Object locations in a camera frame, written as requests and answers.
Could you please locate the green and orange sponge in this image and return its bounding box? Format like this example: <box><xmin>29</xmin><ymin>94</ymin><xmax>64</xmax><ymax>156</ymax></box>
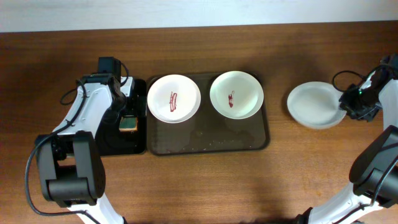
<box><xmin>119</xmin><ymin>116</ymin><xmax>138</xmax><ymax>133</ymax></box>

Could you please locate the white plate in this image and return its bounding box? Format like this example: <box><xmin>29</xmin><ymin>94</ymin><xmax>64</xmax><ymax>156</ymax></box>
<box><xmin>210</xmin><ymin>71</ymin><xmax>264</xmax><ymax>119</ymax></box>
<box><xmin>147</xmin><ymin>75</ymin><xmax>201</xmax><ymax>123</ymax></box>

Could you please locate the pale green plate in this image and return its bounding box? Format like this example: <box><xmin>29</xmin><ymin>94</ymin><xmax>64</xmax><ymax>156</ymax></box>
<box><xmin>287</xmin><ymin>82</ymin><xmax>346</xmax><ymax>129</ymax></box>

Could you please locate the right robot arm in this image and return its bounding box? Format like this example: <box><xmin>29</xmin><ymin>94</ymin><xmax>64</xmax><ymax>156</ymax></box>
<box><xmin>287</xmin><ymin>54</ymin><xmax>397</xmax><ymax>224</ymax></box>

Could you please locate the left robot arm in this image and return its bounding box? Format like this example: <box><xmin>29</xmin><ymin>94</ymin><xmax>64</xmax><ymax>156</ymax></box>
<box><xmin>24</xmin><ymin>57</ymin><xmax>134</xmax><ymax>223</ymax></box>

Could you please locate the black plastic tray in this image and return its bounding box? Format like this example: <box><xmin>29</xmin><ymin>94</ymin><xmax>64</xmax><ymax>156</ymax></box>
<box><xmin>95</xmin><ymin>79</ymin><xmax>147</xmax><ymax>156</ymax></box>

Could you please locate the brown serving tray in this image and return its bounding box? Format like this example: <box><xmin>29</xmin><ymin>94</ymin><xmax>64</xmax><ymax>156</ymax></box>
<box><xmin>147</xmin><ymin>72</ymin><xmax>271</xmax><ymax>156</ymax></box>

